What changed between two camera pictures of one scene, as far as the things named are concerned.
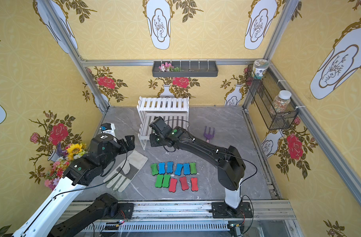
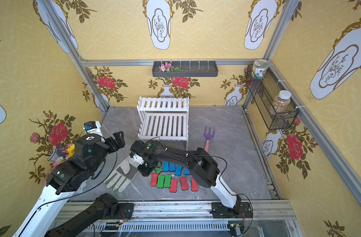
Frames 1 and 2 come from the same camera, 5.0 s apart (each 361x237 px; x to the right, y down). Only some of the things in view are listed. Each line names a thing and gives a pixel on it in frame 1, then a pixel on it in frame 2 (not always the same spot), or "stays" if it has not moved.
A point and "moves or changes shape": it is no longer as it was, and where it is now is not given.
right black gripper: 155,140 to 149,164
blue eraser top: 186,169 stays
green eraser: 154,169 moves or changes shape
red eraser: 194,181 stays
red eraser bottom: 183,181 stays
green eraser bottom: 166,179 stays
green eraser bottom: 159,180 stays
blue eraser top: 162,168 moves or changes shape
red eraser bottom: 172,185 stays
